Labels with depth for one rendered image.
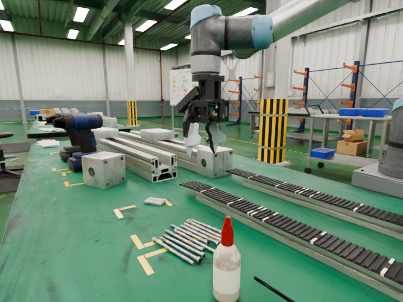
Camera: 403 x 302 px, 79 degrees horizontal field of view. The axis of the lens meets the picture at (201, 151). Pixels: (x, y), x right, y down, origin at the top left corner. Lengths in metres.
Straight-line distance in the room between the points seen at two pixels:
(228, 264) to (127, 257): 0.20
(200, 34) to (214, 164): 0.43
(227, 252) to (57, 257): 0.31
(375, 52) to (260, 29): 8.33
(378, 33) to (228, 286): 8.76
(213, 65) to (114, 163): 0.44
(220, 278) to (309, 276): 0.16
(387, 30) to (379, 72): 1.09
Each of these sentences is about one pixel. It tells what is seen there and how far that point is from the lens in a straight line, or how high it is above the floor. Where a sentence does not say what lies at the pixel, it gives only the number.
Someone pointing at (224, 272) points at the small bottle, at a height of 0.83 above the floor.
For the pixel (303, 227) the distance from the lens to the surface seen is 0.52.
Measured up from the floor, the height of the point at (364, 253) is 0.81.
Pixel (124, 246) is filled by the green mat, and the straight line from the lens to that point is 0.51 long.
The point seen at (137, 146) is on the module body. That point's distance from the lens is 1.09.
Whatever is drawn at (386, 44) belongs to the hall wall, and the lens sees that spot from 8.80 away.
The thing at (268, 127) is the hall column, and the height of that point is 0.63.
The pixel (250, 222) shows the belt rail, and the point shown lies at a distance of 0.56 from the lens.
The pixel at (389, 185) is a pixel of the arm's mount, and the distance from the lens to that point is 0.90.
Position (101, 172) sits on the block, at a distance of 0.82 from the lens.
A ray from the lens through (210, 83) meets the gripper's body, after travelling 0.60.
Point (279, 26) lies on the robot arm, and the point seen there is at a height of 1.25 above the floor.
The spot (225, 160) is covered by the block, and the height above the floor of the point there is 0.84.
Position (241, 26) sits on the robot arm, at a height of 1.21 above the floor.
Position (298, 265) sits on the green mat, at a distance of 0.48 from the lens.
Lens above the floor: 1.04
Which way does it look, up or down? 11 degrees down
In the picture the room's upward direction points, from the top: straight up
